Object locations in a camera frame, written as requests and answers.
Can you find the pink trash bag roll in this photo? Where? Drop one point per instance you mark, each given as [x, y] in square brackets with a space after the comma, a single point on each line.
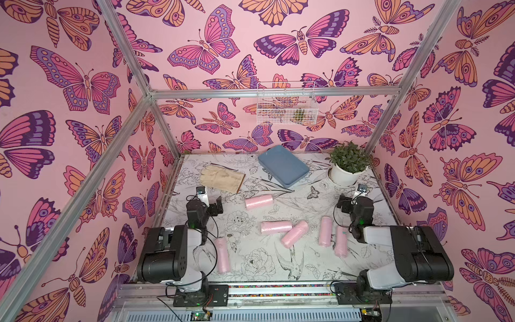
[259, 202]
[223, 261]
[341, 242]
[272, 227]
[325, 231]
[295, 234]

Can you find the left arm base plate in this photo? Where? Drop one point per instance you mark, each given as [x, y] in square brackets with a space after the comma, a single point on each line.
[216, 295]

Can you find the aluminium frame struts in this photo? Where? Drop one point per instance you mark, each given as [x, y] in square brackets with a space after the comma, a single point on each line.
[35, 147]

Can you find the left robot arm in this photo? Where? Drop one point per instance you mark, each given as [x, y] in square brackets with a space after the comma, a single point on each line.
[168, 253]

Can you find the beige cloth with red trim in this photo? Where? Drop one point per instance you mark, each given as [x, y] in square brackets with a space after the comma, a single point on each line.
[221, 178]

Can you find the aluminium front rail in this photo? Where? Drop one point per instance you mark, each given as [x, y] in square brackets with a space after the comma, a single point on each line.
[283, 301]

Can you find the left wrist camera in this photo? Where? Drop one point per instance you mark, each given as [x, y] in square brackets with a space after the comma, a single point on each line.
[201, 194]

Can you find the blue plastic storage box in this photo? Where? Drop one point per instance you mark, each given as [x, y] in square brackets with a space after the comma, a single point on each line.
[283, 165]

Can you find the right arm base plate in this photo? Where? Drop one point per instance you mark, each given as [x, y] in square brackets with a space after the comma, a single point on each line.
[354, 294]

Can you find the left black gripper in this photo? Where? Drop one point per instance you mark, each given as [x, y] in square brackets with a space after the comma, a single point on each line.
[212, 208]

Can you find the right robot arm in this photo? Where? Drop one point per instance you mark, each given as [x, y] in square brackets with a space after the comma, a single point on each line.
[418, 255]

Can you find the potted green plant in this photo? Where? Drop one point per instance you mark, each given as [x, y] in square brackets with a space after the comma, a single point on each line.
[348, 162]

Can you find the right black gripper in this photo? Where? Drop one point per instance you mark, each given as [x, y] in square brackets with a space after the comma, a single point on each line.
[346, 204]

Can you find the white wire basket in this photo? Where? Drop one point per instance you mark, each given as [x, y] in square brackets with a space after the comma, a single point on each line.
[284, 105]

